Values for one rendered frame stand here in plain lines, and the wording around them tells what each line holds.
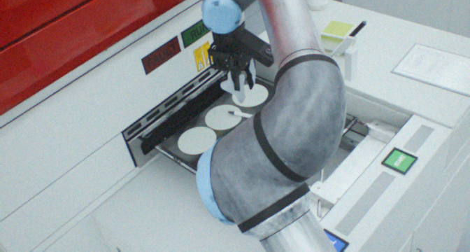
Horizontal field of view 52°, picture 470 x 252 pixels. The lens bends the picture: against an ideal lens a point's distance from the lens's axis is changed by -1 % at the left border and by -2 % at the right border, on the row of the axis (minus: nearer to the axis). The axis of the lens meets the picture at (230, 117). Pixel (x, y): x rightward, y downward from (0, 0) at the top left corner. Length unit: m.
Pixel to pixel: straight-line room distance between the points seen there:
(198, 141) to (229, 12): 0.43
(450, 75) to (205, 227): 0.70
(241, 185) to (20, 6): 0.51
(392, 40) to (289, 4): 0.68
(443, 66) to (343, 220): 0.54
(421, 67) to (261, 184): 0.76
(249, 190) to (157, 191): 0.64
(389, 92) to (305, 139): 0.65
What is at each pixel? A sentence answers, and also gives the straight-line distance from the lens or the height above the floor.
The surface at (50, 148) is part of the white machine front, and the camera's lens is 1.14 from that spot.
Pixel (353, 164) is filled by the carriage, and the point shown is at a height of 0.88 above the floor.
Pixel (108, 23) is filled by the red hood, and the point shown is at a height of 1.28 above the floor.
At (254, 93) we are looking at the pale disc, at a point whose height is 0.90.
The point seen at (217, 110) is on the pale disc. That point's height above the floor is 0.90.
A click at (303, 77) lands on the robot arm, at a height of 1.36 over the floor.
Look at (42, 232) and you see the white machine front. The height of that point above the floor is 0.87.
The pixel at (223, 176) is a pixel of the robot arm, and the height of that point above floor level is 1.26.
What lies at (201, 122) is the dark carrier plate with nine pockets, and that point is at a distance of 1.31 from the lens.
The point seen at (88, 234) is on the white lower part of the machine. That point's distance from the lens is 1.34.
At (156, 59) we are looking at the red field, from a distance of 1.22.
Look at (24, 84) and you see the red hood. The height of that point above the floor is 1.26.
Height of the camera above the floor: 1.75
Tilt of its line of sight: 41 degrees down
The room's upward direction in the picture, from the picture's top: 11 degrees counter-clockwise
